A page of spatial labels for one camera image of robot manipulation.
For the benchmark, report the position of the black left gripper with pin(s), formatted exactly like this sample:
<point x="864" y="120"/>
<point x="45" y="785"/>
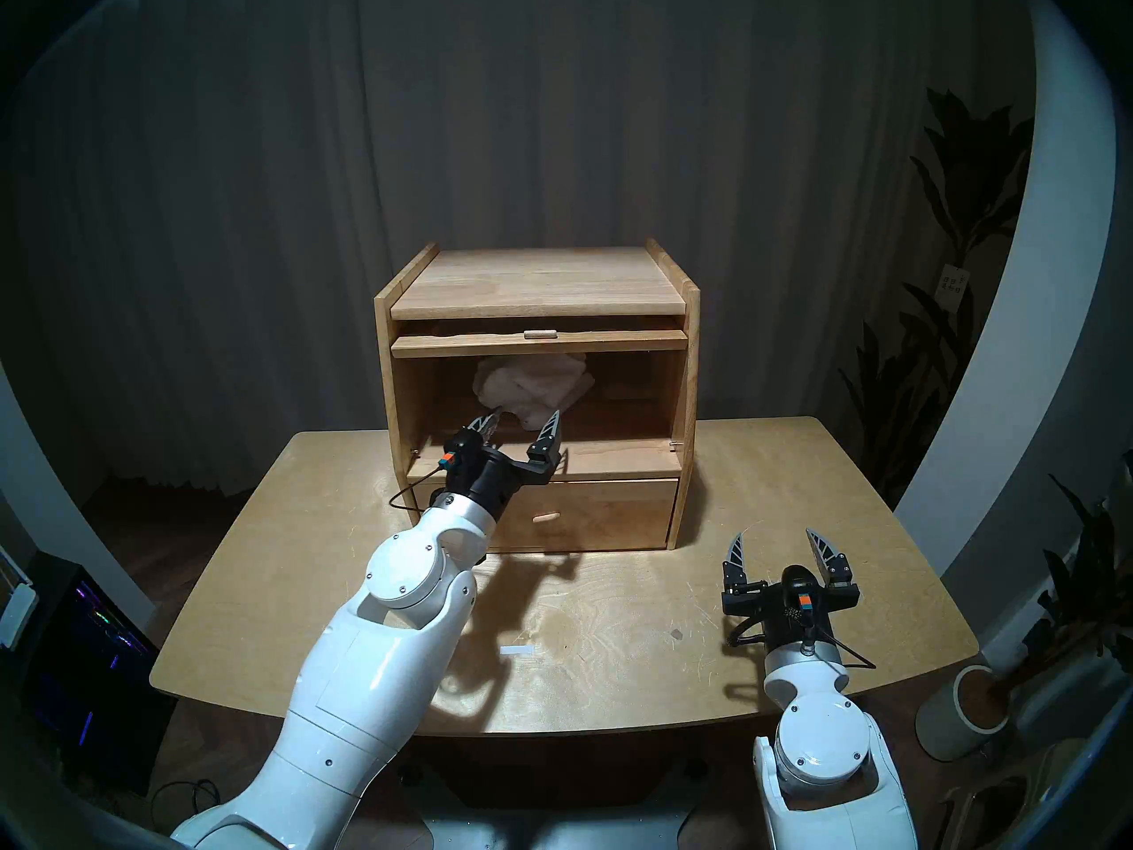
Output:
<point x="491" y="476"/>

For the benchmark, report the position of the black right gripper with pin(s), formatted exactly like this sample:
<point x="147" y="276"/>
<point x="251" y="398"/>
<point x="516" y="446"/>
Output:
<point x="777" y="625"/>

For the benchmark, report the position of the white shirt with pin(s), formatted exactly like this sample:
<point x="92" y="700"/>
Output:
<point x="540" y="381"/>

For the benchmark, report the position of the wooden cabinet flip door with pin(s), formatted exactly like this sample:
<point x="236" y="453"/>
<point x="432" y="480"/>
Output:
<point x="460" y="344"/>

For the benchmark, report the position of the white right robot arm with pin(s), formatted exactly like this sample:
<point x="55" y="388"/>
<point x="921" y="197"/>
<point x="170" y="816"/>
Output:
<point x="823" y="751"/>

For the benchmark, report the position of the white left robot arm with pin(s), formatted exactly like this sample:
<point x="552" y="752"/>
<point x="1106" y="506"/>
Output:
<point x="372" y="662"/>

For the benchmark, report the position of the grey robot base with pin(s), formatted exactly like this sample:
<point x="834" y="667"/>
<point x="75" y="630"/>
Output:
<point x="549" y="830"/>

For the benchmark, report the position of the wooden drawer with knob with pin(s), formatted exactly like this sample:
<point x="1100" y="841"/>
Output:
<point x="620" y="512"/>

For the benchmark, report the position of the wooden cabinet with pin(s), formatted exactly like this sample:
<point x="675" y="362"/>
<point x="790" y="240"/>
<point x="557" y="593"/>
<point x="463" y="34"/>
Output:
<point x="540" y="282"/>

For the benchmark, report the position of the white round plant pot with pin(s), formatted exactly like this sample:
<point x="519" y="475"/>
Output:
<point x="947" y="724"/>

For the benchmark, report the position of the small dark potted plant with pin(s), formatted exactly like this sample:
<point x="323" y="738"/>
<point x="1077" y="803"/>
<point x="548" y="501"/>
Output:
<point x="1080" y="583"/>

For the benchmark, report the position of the white plant tag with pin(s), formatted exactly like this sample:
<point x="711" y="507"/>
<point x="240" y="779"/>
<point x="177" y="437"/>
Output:
<point x="953" y="283"/>

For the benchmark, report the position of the grey curtain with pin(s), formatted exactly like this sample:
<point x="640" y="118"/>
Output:
<point x="443" y="104"/>

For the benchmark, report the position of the tall dark leafy plant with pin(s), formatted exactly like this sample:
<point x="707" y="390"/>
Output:
<point x="969" y="175"/>

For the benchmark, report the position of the black computer tower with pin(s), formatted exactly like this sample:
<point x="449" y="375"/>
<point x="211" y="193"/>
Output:
<point x="80" y="662"/>

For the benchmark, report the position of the white box device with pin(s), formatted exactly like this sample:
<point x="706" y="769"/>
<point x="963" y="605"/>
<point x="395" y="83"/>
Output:
<point x="16" y="609"/>

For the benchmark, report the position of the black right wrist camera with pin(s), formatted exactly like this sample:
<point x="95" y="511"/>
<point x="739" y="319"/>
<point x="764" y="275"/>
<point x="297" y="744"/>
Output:
<point x="799" y="587"/>

